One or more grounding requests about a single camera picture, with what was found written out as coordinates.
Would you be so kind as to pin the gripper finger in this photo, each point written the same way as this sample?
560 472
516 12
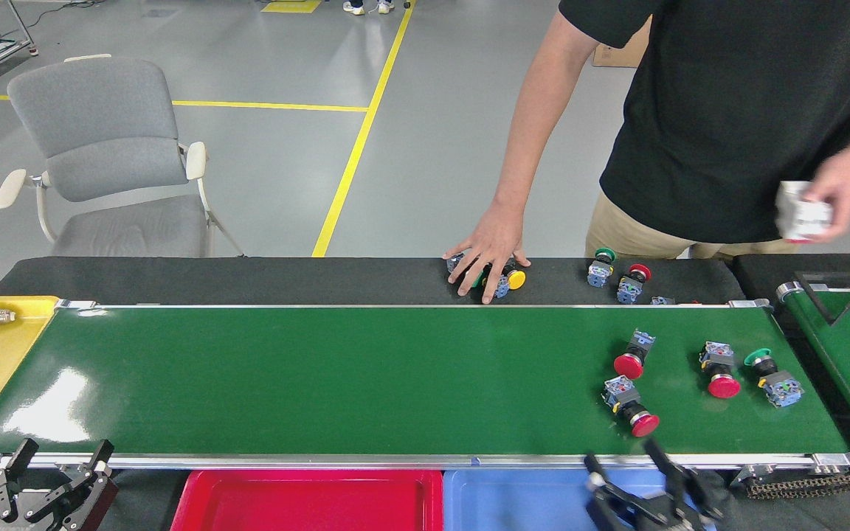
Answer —
694 494
606 509

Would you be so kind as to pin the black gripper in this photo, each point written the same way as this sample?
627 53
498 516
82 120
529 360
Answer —
85 516

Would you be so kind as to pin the white circuit breaker red levers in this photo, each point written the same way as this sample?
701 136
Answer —
801 214

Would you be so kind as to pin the person's right forearm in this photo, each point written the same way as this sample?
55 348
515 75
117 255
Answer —
534 147

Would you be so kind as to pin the blue plastic tray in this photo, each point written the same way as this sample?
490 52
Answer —
513 509

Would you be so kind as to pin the red plastic tray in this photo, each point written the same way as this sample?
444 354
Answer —
307 509

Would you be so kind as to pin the long green conveyor belt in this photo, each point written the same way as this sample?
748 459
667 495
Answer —
322 383

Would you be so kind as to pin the person's right hand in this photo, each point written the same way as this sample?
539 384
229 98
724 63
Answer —
495 243

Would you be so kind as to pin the person's left hand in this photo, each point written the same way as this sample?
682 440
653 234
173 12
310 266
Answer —
849 184

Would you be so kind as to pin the long black foam pad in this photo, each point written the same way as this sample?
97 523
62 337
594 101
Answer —
248 280

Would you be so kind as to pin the grey office chair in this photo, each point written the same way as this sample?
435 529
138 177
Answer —
108 147

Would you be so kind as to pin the brown cardboard box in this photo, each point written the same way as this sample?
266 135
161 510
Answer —
628 55

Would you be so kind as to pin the distant person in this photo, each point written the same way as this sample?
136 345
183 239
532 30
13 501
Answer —
355 7

